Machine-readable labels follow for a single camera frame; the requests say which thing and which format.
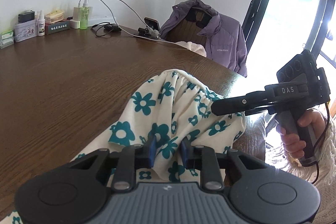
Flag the cream teal flower garment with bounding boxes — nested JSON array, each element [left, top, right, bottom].
[[11, 69, 247, 224]]

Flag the person's right hand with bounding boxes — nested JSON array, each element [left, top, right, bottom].
[[276, 109, 326, 159]]

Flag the purple puffer jacket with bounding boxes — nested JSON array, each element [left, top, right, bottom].
[[160, 0, 247, 77]]

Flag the cream cloth on chair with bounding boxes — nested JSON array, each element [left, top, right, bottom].
[[176, 41, 207, 57]]

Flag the wooden chair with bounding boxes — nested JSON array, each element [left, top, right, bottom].
[[165, 7, 212, 47]]

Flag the phone on black stand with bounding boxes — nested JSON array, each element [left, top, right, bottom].
[[133, 17, 160, 39]]

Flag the green spray bottle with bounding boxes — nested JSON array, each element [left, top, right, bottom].
[[80, 0, 89, 30]]

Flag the black labelled box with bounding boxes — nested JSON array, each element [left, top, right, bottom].
[[46, 20, 70, 35]]

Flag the small white spray bottle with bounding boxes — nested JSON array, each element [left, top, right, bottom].
[[37, 10, 45, 36]]

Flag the yellow pink packets stack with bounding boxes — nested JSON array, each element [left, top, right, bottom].
[[45, 10, 64, 24]]

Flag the grey decorated tin box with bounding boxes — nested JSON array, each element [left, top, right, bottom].
[[14, 19, 37, 43]]

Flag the green white small boxes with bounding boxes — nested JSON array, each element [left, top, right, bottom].
[[0, 30, 14, 50]]

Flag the black charger adapter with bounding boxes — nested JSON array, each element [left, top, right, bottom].
[[18, 10, 35, 23]]

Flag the black cable bundle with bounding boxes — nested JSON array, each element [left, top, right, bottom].
[[91, 21, 123, 37]]

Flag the white charging cable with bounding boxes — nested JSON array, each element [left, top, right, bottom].
[[79, 0, 174, 44]]

